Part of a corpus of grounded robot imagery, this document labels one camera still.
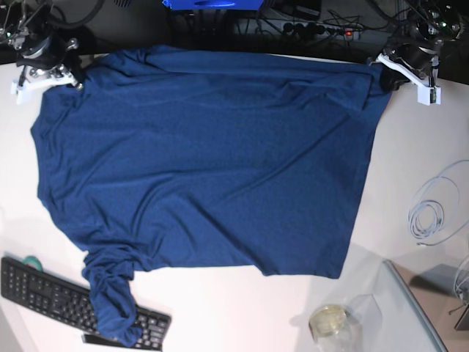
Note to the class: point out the blue t-shirt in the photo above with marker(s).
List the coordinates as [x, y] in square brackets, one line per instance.
[192, 159]

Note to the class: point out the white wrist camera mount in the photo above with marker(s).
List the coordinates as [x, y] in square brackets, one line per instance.
[428, 92]
[33, 79]

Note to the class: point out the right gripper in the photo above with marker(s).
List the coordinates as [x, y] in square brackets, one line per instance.
[54, 58]

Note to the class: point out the green tape roll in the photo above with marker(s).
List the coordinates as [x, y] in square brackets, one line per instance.
[33, 262]

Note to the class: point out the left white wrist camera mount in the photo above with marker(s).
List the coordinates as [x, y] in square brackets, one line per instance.
[428, 92]

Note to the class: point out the black keyboard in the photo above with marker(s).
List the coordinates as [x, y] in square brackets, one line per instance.
[67, 303]

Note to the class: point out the blue box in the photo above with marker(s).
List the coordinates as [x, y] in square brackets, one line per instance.
[178, 5]

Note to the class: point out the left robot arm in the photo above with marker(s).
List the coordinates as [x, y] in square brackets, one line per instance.
[425, 20]

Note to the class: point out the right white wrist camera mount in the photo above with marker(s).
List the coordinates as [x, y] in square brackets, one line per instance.
[33, 79]

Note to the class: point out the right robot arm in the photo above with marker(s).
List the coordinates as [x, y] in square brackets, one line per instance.
[21, 22]

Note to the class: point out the clear glass jar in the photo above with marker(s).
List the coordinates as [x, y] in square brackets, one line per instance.
[352, 326]

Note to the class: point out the black power strip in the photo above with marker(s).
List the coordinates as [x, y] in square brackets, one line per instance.
[312, 30]

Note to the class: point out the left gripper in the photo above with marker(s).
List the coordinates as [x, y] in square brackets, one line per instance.
[404, 59]

